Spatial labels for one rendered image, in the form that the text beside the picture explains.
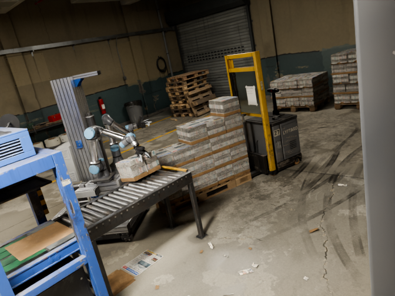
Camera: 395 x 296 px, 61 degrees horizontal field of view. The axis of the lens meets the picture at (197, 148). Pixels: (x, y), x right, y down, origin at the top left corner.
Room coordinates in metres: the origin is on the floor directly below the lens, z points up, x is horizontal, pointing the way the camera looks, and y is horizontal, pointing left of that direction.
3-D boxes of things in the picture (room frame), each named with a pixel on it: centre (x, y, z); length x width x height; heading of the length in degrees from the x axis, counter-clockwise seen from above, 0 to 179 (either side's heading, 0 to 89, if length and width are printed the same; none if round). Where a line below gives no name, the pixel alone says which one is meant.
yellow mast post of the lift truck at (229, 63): (5.33, -0.75, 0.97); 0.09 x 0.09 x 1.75; 26
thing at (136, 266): (3.18, 0.83, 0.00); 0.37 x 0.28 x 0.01; 134
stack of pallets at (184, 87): (11.34, -0.13, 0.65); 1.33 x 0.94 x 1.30; 138
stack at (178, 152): (4.53, 0.15, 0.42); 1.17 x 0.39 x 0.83; 116
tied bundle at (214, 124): (4.72, -0.24, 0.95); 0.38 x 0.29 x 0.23; 25
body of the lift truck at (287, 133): (5.20, -1.22, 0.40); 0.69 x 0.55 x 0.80; 26
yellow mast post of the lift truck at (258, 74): (4.74, -1.04, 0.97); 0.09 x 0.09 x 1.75; 26
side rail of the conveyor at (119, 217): (3.01, 0.62, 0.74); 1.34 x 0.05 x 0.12; 134
